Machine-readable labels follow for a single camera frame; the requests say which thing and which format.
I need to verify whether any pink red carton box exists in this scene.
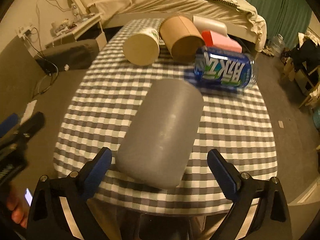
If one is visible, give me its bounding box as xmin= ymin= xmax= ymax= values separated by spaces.
xmin=201 ymin=30 xmax=242 ymax=53

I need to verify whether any black charger cable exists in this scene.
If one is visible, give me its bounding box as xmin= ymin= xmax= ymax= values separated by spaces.
xmin=23 ymin=27 xmax=60 ymax=98

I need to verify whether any brown cardboard cup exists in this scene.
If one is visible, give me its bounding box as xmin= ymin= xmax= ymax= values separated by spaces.
xmin=159 ymin=15 xmax=205 ymax=64

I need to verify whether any large clear water jug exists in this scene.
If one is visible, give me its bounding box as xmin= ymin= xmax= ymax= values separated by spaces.
xmin=270 ymin=34 xmax=285 ymax=57

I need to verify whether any white paper on sofa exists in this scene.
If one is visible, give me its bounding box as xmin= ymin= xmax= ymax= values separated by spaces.
xmin=20 ymin=100 xmax=37 ymax=124

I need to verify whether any white cylindrical cup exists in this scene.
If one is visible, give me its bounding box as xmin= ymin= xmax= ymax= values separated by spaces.
xmin=193 ymin=15 xmax=227 ymax=36

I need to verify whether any floral white paper cup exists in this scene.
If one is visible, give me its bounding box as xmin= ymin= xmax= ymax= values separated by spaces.
xmin=123 ymin=28 xmax=160 ymax=66

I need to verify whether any chair piled with clothes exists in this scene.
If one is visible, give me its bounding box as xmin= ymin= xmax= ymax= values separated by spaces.
xmin=280 ymin=31 xmax=319 ymax=109

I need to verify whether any white nightstand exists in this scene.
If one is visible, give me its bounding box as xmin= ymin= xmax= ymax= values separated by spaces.
xmin=45 ymin=14 xmax=107 ymax=50

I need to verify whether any white wall cable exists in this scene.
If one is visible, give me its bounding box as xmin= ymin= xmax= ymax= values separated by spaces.
xmin=35 ymin=0 xmax=73 ymax=28

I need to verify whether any grey plastic cup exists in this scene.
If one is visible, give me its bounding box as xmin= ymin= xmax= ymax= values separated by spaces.
xmin=116 ymin=79 xmax=204 ymax=189

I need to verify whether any white wall power strip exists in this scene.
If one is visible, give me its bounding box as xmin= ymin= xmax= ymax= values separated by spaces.
xmin=16 ymin=24 xmax=33 ymax=39

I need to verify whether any green curtain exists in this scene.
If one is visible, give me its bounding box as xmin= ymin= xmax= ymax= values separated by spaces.
xmin=246 ymin=0 xmax=312 ymax=48

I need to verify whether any person's left hand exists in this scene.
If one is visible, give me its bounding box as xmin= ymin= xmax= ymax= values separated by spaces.
xmin=5 ymin=186 xmax=28 ymax=229

